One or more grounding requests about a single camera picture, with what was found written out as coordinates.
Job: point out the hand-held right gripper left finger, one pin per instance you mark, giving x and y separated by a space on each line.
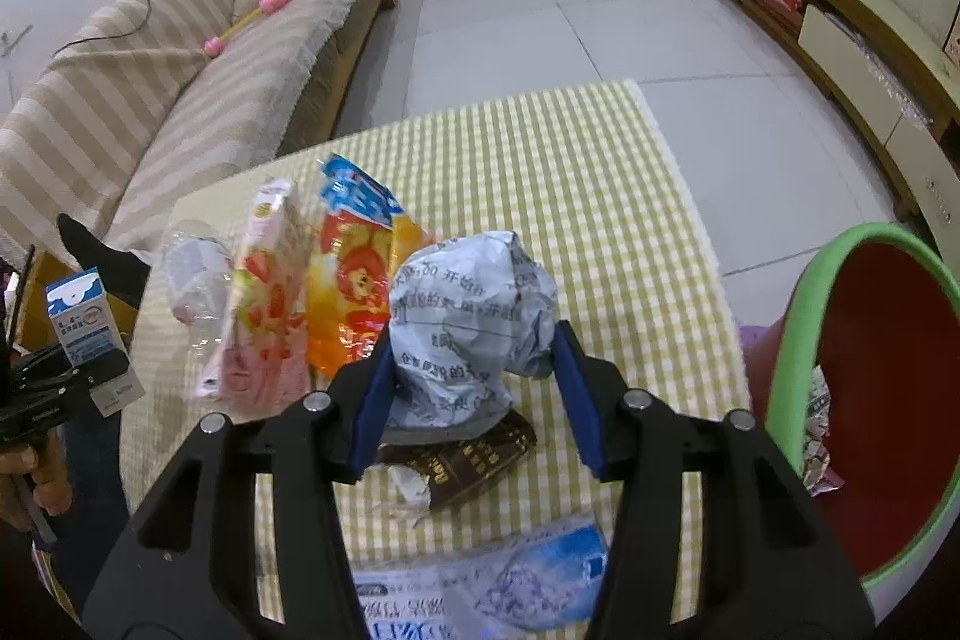
375 400

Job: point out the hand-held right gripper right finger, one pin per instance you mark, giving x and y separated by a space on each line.
576 400

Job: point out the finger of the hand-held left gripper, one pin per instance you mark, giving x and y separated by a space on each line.
52 374

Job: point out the blue white milk carton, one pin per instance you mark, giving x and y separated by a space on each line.
86 325

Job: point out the brown chocolate box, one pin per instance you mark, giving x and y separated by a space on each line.
480 460

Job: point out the newspaper ball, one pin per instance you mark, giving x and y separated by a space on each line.
465 325

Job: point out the pink snack box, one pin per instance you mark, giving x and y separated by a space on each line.
262 310

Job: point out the green rimmed red bin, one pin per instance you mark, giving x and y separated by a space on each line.
885 347

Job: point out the person's left hand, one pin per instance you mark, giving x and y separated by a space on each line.
41 486

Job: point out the person's leg in jeans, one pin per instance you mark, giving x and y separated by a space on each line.
94 497

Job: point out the orange snack bag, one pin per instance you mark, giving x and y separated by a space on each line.
352 280

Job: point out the black phone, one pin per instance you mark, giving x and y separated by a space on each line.
105 261

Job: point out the clear plastic bottle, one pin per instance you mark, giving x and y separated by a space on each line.
195 280

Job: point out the blue white tissue pack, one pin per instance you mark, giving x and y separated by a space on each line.
525 572

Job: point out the beige striped sofa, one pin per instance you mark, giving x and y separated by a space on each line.
150 108

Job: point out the star pattern board game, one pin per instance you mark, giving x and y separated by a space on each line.
954 40

